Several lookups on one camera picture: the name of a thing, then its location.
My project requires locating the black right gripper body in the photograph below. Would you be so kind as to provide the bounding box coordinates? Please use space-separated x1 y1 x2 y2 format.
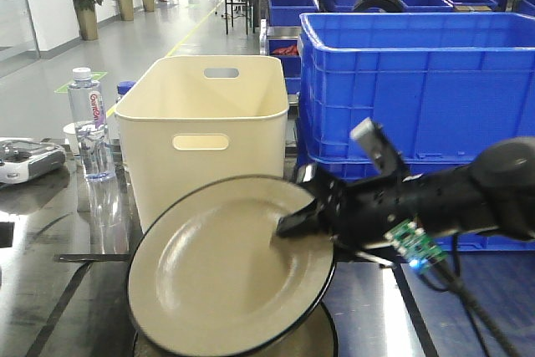
294 164 398 268

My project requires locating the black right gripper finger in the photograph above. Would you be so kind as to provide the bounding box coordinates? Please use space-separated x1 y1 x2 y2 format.
275 201 324 237

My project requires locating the beige plate black-rimmed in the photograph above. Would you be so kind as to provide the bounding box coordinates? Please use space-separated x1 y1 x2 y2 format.
131 300 339 357
126 176 334 356

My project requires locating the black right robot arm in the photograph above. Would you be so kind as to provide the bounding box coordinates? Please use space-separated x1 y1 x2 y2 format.
276 136 534 251

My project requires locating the green circuit board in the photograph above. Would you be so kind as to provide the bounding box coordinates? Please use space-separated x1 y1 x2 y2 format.
384 219 446 273

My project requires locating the cream plastic basket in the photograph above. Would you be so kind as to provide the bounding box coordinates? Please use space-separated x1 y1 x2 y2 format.
115 55 289 231

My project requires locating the large blue plastic crate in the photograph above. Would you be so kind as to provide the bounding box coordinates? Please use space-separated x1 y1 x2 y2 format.
294 12 535 252

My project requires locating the blue-capped bottle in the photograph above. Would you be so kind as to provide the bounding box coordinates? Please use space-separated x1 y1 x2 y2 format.
115 80 136 104

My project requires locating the clear water bottle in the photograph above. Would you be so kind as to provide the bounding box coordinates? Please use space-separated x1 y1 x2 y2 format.
68 67 115 182

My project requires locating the white paper cup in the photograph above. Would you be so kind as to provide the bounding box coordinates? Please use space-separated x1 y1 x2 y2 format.
63 123 80 157

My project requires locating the grey white handheld device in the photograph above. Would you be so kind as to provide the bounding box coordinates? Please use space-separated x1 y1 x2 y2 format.
1 138 66 185

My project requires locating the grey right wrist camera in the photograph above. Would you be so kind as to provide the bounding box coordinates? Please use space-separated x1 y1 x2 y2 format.
350 118 408 176

